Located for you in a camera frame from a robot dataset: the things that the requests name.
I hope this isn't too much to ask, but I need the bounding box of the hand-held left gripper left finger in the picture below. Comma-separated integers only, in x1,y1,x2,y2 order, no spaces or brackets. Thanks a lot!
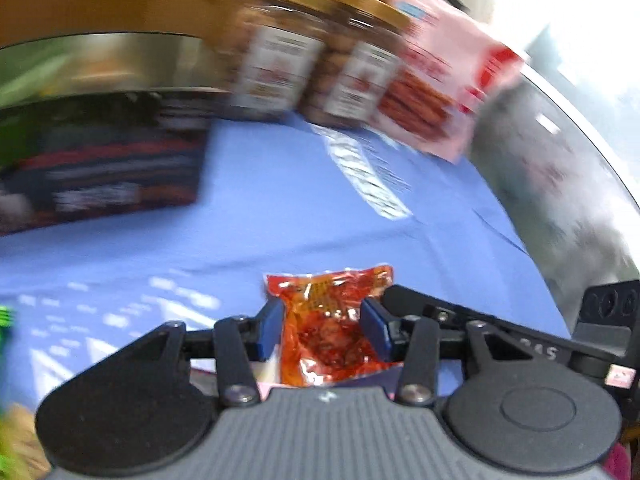
117,300,287,407

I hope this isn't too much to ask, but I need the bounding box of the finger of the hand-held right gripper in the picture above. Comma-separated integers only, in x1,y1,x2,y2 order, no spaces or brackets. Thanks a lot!
382,284,582,367

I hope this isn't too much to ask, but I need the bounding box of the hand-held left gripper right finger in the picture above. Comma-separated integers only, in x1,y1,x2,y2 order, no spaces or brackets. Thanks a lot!
360,299,556,407

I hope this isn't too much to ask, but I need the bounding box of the red snack packet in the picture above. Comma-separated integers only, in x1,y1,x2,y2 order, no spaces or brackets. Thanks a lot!
263,262,401,388

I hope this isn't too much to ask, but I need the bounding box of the black tin box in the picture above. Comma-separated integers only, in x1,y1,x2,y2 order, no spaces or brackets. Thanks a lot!
0,91,211,236

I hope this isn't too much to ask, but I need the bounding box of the blue printed cloth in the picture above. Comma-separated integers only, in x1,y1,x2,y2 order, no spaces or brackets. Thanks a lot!
0,112,573,411

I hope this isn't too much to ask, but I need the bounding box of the nut jar with brown lid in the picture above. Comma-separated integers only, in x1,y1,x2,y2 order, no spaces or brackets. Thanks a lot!
300,0,411,131

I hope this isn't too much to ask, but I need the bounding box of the nut jar with wide label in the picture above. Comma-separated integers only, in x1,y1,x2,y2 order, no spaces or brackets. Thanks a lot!
220,0,346,123

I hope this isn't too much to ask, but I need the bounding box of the pink snack bag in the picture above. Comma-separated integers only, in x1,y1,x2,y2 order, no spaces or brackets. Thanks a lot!
370,0,526,163

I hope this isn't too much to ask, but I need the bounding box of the yellow green packet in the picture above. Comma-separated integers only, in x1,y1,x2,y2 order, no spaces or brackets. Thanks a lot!
0,400,51,480

